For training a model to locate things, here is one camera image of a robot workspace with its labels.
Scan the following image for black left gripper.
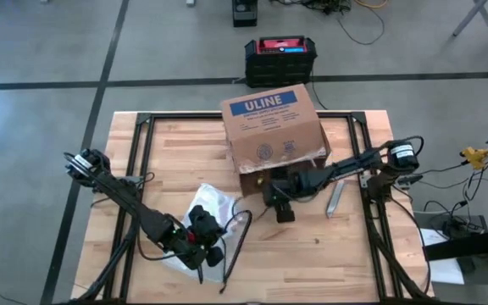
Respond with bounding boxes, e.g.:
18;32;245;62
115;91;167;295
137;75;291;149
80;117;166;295
165;204;227;272

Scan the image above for brown cardboard shipping box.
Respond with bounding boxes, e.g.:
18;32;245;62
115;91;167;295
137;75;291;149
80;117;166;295
220;83;332;198

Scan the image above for red and black toolbox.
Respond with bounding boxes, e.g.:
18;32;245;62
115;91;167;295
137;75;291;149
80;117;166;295
244;36;318;89

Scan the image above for black power adapter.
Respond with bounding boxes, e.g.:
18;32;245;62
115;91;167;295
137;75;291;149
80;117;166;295
441;218;476;238

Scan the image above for white paper sheet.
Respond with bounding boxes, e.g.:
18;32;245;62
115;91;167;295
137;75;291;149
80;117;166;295
420;228;465;285

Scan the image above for small black floor device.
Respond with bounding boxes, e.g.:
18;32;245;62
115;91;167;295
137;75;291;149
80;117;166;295
231;0;258;28

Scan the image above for black cart crossbar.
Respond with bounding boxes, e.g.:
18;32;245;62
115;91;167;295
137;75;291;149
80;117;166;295
422;226;488;270

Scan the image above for grey equipment cart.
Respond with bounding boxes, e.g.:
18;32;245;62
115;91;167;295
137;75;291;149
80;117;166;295
413;210;488;305

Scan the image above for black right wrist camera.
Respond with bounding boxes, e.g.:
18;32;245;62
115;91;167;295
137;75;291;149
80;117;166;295
274;202;297;225

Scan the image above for black aluminium table frame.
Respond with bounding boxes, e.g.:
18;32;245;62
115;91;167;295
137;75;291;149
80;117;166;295
64;110;435;305

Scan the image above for tangled floor cables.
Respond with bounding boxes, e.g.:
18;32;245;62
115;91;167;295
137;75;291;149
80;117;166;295
269;0;353;14

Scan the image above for black floor cable loop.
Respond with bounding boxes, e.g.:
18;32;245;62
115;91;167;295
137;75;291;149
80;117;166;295
335;6;386;47

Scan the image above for yellow cable connector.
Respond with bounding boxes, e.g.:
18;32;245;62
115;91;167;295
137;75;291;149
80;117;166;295
459;146;488;170

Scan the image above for yellow floor cable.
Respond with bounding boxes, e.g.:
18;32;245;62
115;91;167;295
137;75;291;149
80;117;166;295
352;0;388;9

